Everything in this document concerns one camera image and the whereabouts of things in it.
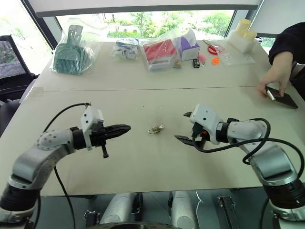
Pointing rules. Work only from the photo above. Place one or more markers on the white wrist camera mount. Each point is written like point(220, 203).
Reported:
point(91, 118)
point(207, 119)

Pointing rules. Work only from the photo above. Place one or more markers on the bagged red and white box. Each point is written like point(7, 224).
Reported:
point(159, 53)

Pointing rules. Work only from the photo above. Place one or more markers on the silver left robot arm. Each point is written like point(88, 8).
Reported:
point(35, 157)

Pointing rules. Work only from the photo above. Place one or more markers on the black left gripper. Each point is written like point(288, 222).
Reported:
point(98, 137)

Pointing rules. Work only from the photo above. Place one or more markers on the green dustpans in plastic bag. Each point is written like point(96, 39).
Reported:
point(69, 57)

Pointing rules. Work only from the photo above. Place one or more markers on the black mesh office chair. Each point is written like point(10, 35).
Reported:
point(12, 64)

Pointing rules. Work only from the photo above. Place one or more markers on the metal table bracket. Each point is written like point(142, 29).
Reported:
point(227, 210)

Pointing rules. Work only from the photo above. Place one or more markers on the small brass padlock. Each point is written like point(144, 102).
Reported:
point(153, 131)

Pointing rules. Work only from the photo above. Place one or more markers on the black smartphone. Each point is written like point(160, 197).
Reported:
point(284, 99)

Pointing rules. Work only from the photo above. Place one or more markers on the small colourful toy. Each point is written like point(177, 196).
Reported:
point(176, 64)

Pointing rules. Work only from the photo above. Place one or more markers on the orange plastic rings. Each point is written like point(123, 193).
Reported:
point(216, 61)

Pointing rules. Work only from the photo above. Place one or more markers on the purple tissue box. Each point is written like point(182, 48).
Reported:
point(189, 48)

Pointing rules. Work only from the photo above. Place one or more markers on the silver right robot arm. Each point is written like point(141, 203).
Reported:
point(269, 159)

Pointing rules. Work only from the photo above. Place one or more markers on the bag of white blue parts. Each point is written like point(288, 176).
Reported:
point(126, 50)

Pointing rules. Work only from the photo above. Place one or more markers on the person's bare hand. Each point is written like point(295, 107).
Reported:
point(278, 71)

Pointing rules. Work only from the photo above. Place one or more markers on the clear empty plastic bag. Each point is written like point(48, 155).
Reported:
point(236, 58)

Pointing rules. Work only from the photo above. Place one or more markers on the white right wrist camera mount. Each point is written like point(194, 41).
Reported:
point(207, 119)

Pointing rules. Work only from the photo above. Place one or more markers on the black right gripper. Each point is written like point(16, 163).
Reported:
point(201, 138)

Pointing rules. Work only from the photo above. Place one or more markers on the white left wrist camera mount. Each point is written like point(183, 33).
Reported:
point(91, 118)

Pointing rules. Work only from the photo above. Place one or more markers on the silver robot leg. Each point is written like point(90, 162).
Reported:
point(119, 207)
point(182, 207)

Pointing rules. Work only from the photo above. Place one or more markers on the white holder with yellow cylinders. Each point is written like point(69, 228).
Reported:
point(243, 35)

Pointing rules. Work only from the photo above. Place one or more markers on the small black box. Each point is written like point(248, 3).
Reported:
point(196, 63)

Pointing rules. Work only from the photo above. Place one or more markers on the person's black sleeved forearm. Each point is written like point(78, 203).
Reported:
point(288, 38)

